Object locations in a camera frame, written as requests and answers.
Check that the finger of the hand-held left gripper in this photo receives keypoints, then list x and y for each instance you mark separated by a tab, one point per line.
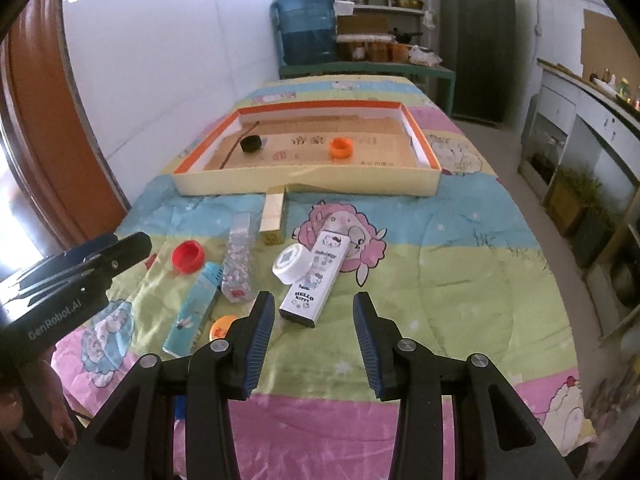
132	250
92	247

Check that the orange-rimmed cardboard tray box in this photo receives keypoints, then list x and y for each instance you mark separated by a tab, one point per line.
310	183

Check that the black bottle cap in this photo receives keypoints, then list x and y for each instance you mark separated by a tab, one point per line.
251	144

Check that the clear plastic bag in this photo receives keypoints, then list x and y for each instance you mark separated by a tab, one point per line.
425	56

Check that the black cooking pot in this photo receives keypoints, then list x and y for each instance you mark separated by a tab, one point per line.
402	36

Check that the brown cardboard box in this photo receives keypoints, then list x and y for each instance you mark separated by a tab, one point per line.
362	24

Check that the grey wall shelf unit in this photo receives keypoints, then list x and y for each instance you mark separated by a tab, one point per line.
380	10

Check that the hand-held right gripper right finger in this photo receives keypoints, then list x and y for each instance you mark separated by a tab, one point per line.
367	345

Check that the light blue rectangular box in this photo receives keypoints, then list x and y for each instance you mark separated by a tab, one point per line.
192	312

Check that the blue water jug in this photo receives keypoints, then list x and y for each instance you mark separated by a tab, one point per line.
305	30

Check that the person's left hand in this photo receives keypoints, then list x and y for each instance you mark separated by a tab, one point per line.
56	395

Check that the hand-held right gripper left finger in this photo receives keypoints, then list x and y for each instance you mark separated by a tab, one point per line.
256	345

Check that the thin brown stick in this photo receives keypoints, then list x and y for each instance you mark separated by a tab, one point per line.
235	147

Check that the orange ribbed bottle cap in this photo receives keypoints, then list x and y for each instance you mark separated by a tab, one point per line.
341	149

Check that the cream rectangular box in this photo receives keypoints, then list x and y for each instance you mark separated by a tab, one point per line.
272	212

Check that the brown wooden door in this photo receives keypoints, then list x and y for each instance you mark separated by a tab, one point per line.
50	110

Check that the white round cap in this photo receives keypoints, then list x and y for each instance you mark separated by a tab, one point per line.
291	265

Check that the printed cartoon blanket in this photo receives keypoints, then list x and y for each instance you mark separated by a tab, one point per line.
450	270

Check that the green low table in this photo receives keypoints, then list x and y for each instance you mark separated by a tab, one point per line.
370	69

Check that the clear patterned plastic box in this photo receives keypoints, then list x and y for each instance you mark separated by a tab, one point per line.
237	260

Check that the cardboard sheet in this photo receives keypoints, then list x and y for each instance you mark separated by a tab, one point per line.
605	45

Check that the grey kitchen cabinet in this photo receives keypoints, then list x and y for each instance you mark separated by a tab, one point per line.
595	120

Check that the small white box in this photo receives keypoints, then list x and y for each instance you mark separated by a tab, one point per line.
344	8

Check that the red bottle cap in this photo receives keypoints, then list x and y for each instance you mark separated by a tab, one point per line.
187	256

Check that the dark grey refrigerator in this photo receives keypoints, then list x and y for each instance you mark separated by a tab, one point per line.
475	45

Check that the orange printed cap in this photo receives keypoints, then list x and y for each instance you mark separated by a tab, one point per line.
222	329

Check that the white cartoon rectangular box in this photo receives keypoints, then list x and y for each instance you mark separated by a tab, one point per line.
320	285

